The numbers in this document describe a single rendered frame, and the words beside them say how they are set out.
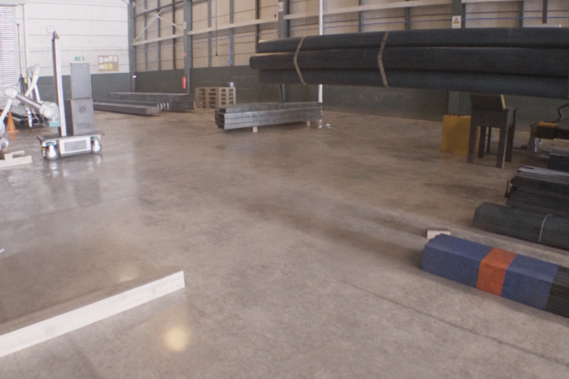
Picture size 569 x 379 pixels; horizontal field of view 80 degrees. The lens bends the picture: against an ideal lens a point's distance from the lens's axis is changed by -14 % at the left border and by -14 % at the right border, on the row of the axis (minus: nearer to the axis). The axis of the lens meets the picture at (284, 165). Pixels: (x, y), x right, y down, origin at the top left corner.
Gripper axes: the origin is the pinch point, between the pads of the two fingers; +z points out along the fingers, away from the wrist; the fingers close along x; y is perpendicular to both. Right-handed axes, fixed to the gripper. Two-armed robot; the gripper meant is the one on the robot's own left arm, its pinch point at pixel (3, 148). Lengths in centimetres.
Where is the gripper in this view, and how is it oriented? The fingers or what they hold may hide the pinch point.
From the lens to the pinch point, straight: 637.3
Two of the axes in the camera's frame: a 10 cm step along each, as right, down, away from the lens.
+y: -7.3, -1.5, 6.7
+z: 0.0, 9.7, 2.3
